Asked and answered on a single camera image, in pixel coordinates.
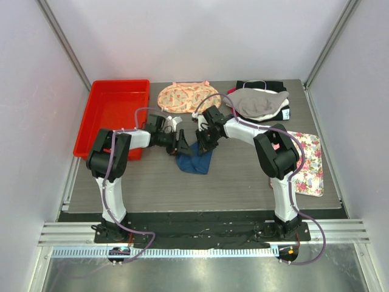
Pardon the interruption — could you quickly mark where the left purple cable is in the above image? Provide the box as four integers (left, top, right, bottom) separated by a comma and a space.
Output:
102, 107, 157, 265

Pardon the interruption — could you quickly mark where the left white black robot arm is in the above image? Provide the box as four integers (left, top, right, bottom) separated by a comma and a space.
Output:
86, 114, 193, 243

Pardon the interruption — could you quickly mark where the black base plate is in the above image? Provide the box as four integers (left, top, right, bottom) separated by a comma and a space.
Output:
57, 209, 311, 249

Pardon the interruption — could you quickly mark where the purple cable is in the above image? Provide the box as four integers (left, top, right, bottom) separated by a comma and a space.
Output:
194, 92, 328, 268
102, 107, 157, 265

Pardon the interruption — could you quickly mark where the red plastic bin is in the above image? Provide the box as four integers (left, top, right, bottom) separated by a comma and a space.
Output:
73, 79, 150, 160

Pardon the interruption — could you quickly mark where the wrist white camera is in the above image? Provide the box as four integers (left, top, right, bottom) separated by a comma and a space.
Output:
191, 113, 209, 131
166, 116, 182, 131

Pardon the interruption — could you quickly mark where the orange floral fabric mask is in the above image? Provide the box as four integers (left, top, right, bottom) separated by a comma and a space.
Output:
157, 81, 221, 114

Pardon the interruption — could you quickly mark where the aluminium rail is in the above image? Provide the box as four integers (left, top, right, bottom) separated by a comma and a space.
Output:
52, 245, 279, 259

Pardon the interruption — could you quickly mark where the blue paper napkin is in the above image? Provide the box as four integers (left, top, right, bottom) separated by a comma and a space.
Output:
176, 142, 213, 175

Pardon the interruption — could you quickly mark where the floral rectangular tray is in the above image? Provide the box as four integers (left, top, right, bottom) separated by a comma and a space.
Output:
289, 131, 324, 197

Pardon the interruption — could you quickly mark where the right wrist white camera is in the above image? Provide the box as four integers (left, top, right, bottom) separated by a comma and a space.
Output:
191, 113, 209, 131

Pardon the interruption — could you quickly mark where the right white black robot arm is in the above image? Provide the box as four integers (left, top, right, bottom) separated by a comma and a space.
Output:
192, 106, 301, 240

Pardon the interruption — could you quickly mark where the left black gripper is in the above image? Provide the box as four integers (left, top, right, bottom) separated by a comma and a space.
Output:
156, 130, 193, 158

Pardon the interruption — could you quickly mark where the white folded cloth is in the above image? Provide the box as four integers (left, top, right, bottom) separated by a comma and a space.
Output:
240, 89, 290, 122

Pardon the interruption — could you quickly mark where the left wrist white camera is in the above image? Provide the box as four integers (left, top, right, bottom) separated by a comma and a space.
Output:
166, 116, 182, 131

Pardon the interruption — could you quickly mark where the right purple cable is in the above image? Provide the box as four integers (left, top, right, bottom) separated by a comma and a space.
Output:
194, 92, 328, 268

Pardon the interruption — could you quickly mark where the black folded cloth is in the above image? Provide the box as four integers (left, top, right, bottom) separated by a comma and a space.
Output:
235, 80, 287, 123

